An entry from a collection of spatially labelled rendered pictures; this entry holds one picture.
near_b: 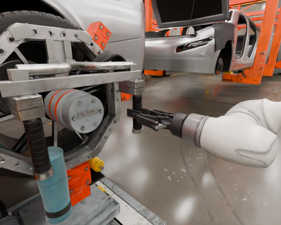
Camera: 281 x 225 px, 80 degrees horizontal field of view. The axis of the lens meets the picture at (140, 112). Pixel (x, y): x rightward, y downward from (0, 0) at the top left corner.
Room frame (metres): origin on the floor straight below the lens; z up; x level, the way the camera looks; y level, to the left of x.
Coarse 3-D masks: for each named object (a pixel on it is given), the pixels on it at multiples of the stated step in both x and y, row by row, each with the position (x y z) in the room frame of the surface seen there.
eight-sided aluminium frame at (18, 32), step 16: (16, 32) 0.53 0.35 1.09; (32, 32) 0.56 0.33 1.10; (48, 32) 0.63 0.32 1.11; (64, 32) 0.63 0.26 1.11; (80, 32) 0.67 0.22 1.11; (0, 48) 0.50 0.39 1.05; (96, 48) 0.72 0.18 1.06; (0, 64) 0.49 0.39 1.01; (112, 96) 0.79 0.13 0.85; (112, 112) 0.80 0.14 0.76; (112, 128) 0.77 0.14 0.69; (96, 144) 0.70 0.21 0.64; (0, 160) 0.44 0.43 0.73; (16, 160) 0.47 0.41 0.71; (64, 160) 0.60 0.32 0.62; (80, 160) 0.64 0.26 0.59
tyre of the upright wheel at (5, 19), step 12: (12, 12) 0.61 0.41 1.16; (24, 12) 0.63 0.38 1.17; (36, 12) 0.66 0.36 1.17; (0, 24) 0.57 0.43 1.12; (36, 24) 0.65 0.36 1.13; (48, 24) 0.68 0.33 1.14; (60, 24) 0.71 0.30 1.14; (72, 24) 0.75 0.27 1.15; (84, 144) 0.74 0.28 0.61; (0, 168) 0.50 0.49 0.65
